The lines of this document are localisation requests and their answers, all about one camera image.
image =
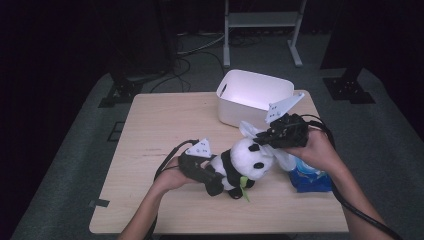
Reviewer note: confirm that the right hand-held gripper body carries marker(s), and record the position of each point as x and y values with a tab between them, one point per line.
290	133

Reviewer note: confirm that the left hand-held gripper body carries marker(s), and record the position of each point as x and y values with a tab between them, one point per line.
191	163

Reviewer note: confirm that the white wet wipe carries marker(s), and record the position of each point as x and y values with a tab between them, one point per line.
283	160

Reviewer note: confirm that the panda plush toy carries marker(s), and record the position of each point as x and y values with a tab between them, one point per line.
248	163

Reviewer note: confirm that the white plastic bin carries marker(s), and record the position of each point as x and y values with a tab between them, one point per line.
253	90

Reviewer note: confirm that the person's left hand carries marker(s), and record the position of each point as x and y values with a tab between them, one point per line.
170	176

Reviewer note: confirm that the person's right hand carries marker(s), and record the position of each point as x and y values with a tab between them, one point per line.
320	153

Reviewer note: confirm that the black stand base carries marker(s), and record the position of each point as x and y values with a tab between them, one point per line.
121	91
348	90

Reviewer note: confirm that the black tape strip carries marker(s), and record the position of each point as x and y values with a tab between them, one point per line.
99	203

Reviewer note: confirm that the white metal stand frame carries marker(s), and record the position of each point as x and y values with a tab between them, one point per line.
263	18

